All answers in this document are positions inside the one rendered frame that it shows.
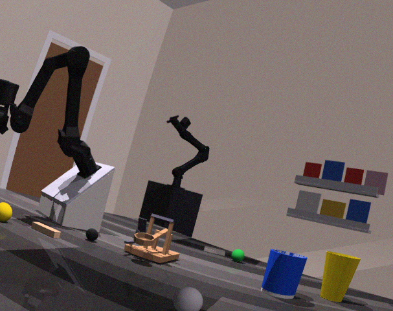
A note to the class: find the tan rectangular block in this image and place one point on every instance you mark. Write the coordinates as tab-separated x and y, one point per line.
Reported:
46	229

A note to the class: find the blue cup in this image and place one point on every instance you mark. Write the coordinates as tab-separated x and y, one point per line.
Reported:
283	273

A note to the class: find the olive yellow tapered cup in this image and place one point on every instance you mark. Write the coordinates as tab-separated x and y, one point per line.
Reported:
338	272

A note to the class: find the yellow ball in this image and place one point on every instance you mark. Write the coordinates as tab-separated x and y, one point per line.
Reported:
5	212

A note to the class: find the green ball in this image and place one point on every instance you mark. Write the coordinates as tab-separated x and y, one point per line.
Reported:
238	255

